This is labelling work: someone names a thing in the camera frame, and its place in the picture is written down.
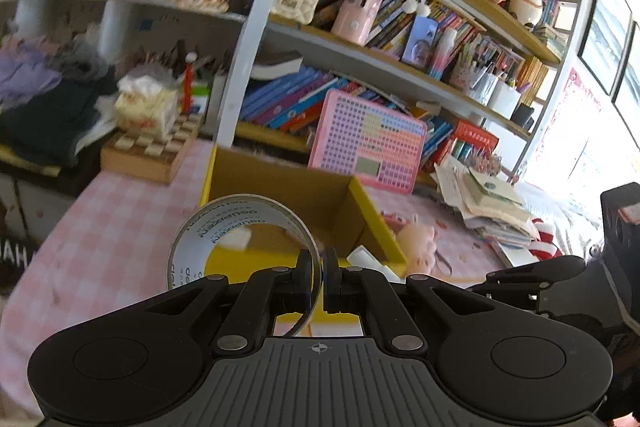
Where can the white cat figurine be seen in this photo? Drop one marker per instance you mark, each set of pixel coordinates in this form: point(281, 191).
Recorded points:
point(526, 7)

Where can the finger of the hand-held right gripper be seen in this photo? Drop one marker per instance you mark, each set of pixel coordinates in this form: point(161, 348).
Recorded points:
point(540, 274)

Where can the pink toy keyboard tablet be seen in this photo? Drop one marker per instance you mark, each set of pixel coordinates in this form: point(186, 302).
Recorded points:
point(370, 142)

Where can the red white striped plush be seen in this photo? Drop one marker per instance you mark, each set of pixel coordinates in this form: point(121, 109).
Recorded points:
point(547, 239)

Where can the pen cup with red pen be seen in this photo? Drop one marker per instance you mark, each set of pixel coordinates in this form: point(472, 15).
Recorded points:
point(199, 97)

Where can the floral tissue box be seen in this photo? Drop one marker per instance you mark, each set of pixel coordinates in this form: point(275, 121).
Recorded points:
point(147, 109)

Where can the pink cartoon holder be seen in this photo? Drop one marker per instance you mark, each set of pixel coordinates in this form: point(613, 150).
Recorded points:
point(357, 14)

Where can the white board notebook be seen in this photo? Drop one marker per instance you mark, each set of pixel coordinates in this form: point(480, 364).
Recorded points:
point(517, 254)

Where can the white storage container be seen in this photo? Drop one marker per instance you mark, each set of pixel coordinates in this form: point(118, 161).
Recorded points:
point(505, 99)

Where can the small black box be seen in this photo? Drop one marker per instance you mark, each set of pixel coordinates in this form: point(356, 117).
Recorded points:
point(522, 116)

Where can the row of colourful books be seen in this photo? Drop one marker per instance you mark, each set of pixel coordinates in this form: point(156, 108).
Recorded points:
point(400, 17)

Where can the grey side shelf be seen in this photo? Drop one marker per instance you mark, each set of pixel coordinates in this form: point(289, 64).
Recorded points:
point(115, 14)

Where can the pile of clothes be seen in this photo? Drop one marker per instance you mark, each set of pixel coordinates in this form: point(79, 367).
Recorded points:
point(45, 107)

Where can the row of blue purple books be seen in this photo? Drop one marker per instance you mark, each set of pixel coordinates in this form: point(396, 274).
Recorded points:
point(285, 99)

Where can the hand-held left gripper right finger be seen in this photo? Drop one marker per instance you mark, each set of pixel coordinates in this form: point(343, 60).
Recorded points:
point(331, 279)

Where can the pastel striped bottle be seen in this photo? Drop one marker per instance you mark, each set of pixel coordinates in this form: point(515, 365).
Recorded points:
point(442, 54)

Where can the clear pen holder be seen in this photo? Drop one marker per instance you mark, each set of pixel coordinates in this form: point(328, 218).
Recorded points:
point(472, 79)

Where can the clear packing tape roll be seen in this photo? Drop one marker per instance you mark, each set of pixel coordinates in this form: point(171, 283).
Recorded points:
point(235, 209)

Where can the stack of papers and books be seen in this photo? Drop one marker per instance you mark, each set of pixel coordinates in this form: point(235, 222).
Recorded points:
point(495, 207)

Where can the black picture frame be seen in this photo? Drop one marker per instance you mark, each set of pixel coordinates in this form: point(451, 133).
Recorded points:
point(631, 82)
point(607, 27)

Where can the yellow cardboard box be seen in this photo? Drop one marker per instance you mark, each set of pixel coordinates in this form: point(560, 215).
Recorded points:
point(300, 194)

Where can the wooden checkered box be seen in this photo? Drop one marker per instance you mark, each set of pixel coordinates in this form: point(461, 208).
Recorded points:
point(145, 154)

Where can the phone with photo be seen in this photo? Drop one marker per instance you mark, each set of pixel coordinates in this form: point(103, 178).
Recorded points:
point(420, 44)

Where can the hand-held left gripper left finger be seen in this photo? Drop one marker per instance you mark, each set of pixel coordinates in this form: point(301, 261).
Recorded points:
point(304, 279)

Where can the red box set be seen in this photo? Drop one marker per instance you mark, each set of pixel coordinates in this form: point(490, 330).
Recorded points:
point(472, 142)

